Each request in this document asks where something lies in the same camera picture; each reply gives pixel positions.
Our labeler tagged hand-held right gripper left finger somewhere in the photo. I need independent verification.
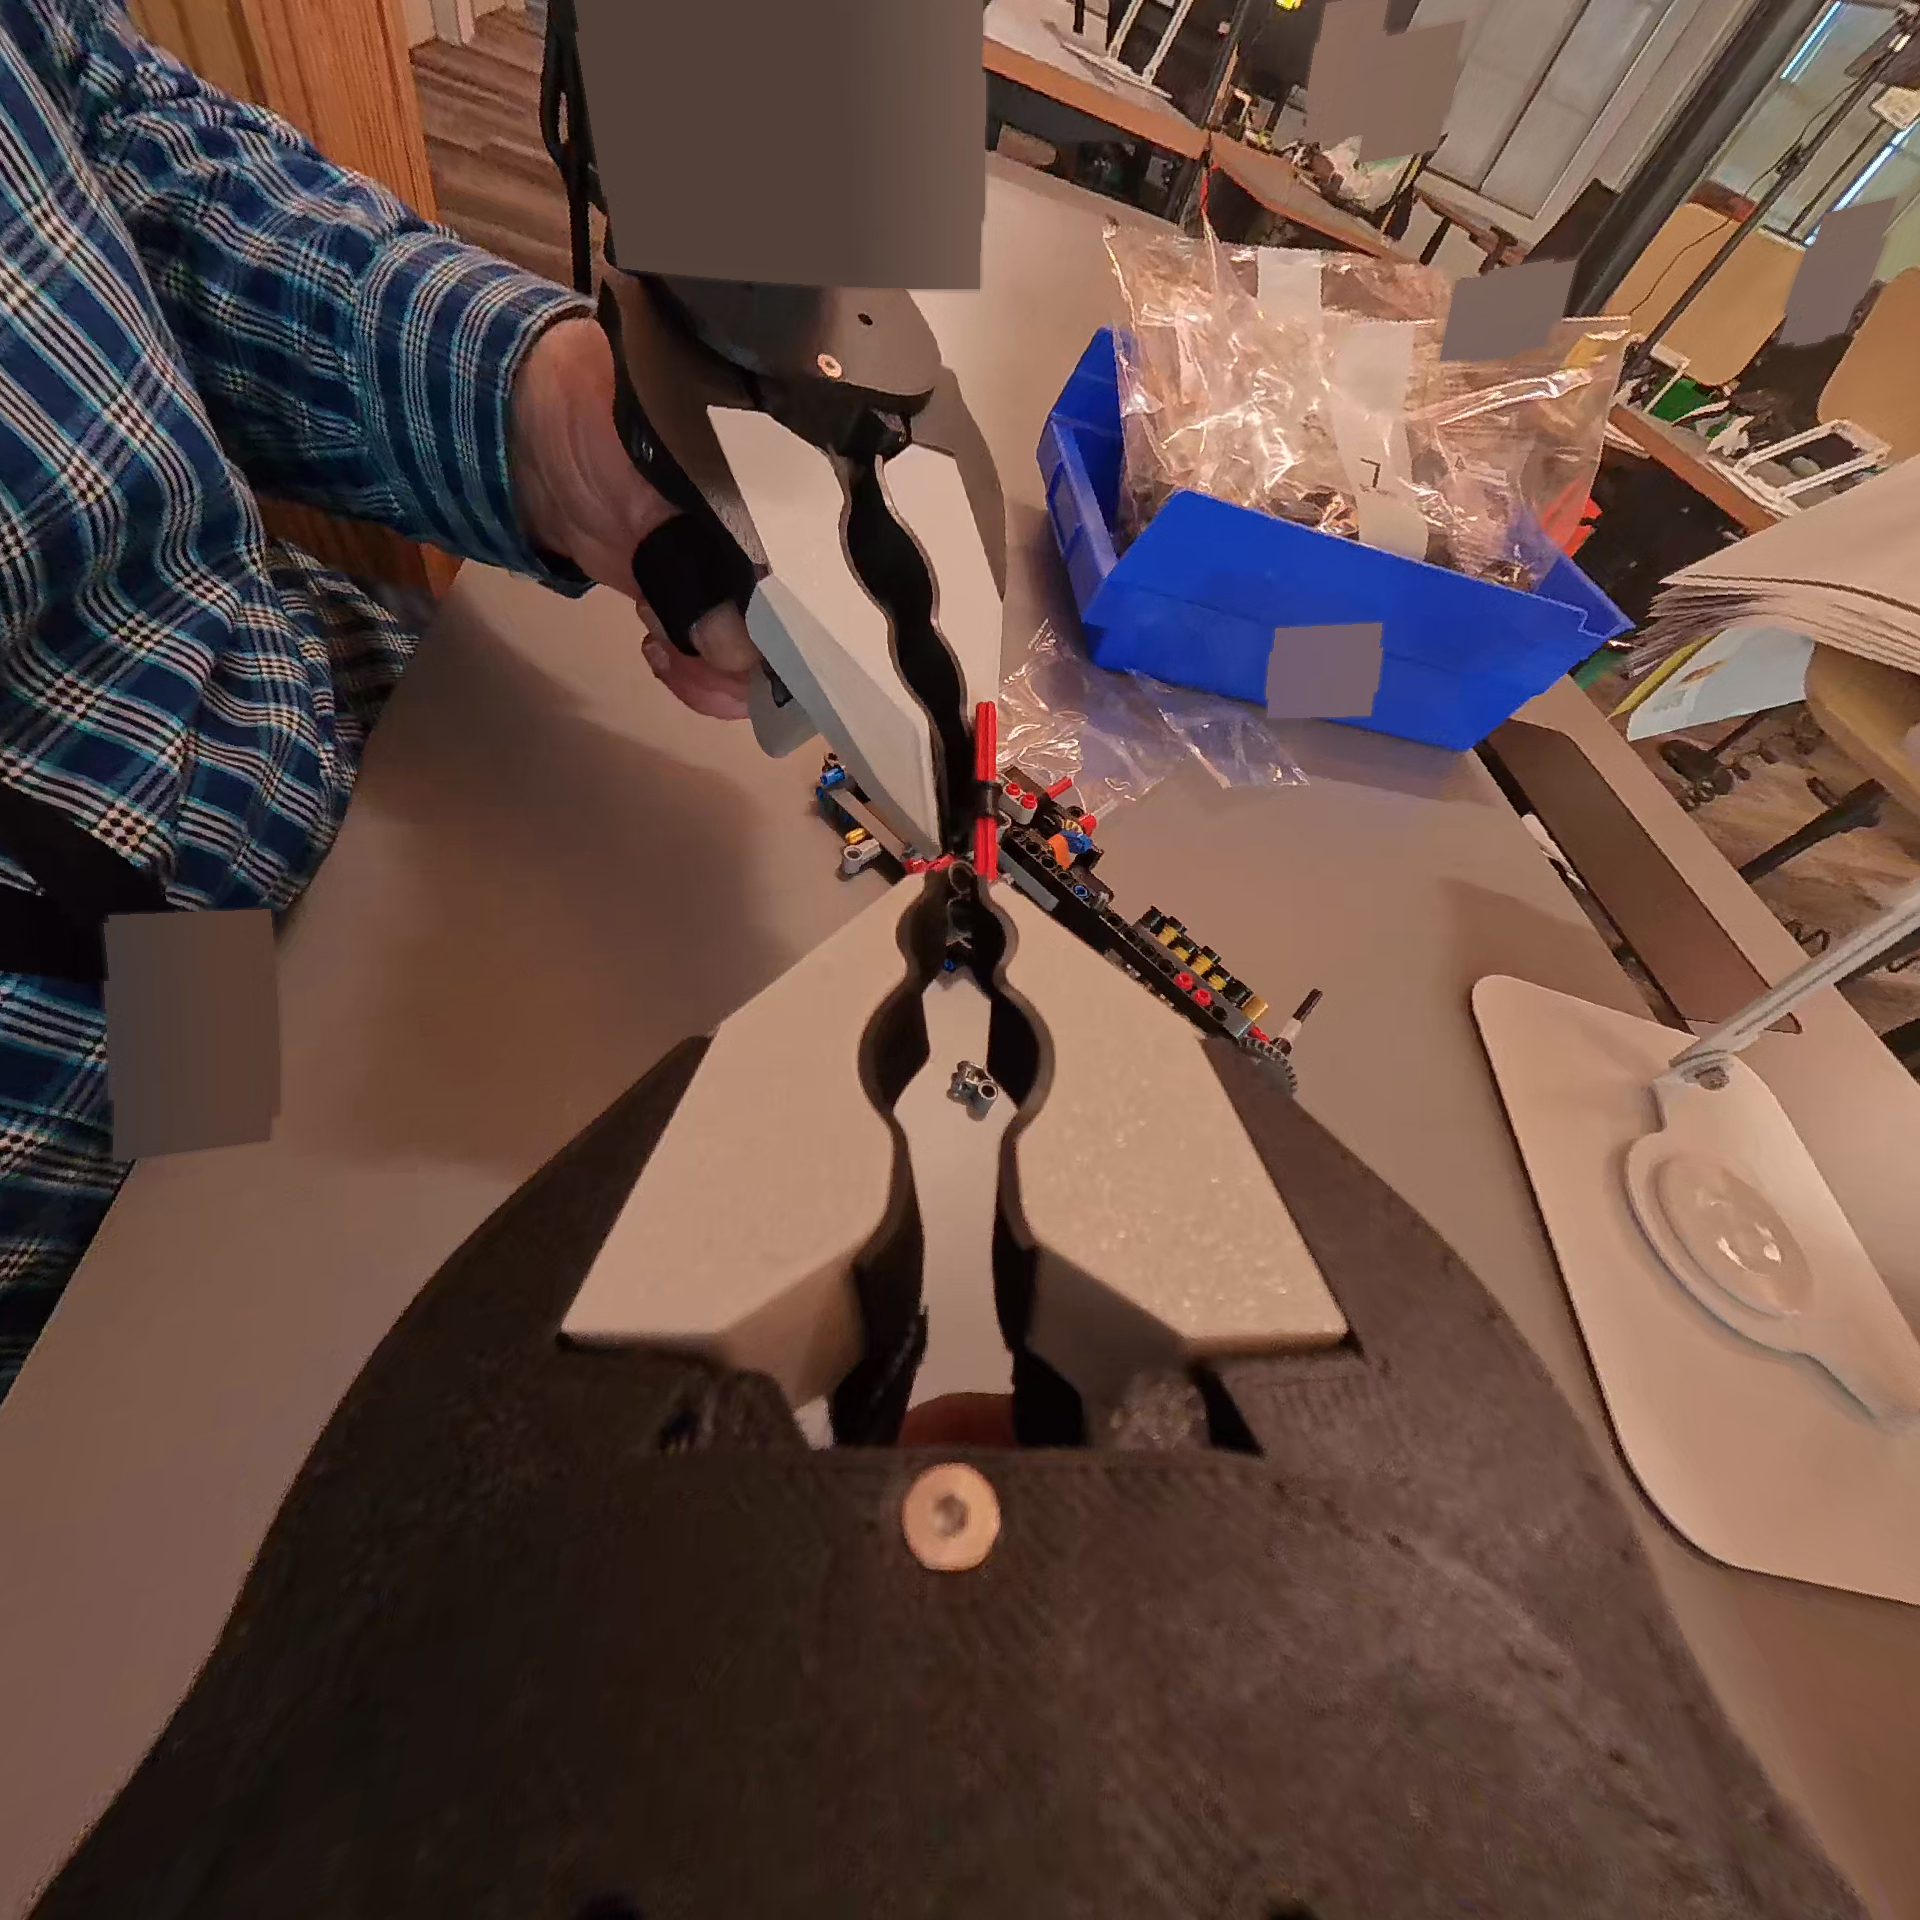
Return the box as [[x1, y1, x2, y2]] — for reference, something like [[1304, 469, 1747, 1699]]
[[563, 878, 951, 1447]]

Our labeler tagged white paper sheet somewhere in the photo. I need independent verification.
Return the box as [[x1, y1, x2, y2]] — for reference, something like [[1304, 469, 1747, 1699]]
[[1627, 621, 1823, 745]]

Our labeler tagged small blue plastic bin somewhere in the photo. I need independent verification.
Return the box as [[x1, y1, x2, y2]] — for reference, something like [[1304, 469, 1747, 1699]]
[[1037, 327, 1637, 751]]

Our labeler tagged clear round lens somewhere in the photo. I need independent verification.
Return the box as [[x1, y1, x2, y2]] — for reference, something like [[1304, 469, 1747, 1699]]
[[1622, 1049, 1895, 1419]]

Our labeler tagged magnifier on white base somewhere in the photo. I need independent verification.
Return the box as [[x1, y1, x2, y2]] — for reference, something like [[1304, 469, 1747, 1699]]
[[1469, 977, 1920, 1607]]

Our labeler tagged person in blue plaid shirt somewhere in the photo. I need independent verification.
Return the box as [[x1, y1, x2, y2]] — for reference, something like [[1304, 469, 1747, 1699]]
[[0, 0, 437, 1382]]

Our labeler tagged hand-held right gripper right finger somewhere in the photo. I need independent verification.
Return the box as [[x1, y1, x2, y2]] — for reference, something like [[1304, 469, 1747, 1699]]
[[966, 884, 1352, 1447]]

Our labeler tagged wooden pillar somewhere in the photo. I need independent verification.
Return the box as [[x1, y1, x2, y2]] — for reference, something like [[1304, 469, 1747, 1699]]
[[127, 0, 440, 226]]

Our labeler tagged wooden workbench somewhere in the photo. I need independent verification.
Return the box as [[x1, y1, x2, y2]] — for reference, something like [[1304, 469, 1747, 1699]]
[[982, 37, 1441, 265]]

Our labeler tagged person's left hand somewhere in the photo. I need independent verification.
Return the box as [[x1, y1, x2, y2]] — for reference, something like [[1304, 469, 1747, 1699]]
[[510, 322, 774, 724]]

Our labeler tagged lego instruction booklet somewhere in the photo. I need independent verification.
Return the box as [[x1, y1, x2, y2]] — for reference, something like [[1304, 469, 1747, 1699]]
[[1627, 451, 1920, 677]]

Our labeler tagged red axle with black connector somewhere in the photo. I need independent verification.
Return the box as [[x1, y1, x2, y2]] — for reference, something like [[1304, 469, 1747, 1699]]
[[960, 699, 1007, 890]]

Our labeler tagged multicoloured brick technic assembly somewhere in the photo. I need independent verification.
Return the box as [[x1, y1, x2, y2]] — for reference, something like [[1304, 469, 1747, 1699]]
[[815, 750, 1327, 1098]]

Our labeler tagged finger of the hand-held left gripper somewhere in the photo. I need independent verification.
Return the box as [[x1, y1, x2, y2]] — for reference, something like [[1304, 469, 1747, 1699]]
[[701, 403, 952, 847], [885, 439, 1007, 815]]

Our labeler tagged black braided cord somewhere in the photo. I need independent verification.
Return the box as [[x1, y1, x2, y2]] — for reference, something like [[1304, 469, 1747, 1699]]
[[543, 0, 608, 294]]

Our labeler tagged black harness strap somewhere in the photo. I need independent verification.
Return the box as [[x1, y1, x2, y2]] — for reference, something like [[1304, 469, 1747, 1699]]
[[0, 779, 196, 985]]

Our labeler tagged pile of clear plastic bags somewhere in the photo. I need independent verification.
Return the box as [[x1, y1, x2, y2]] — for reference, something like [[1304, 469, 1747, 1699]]
[[1102, 223, 1630, 578]]

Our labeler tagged person's left forearm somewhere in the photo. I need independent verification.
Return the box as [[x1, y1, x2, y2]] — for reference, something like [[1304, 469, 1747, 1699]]
[[180, 118, 600, 602]]

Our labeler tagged tan chair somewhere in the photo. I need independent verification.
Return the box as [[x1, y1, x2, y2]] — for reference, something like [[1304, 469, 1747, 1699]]
[[1597, 202, 1823, 393]]

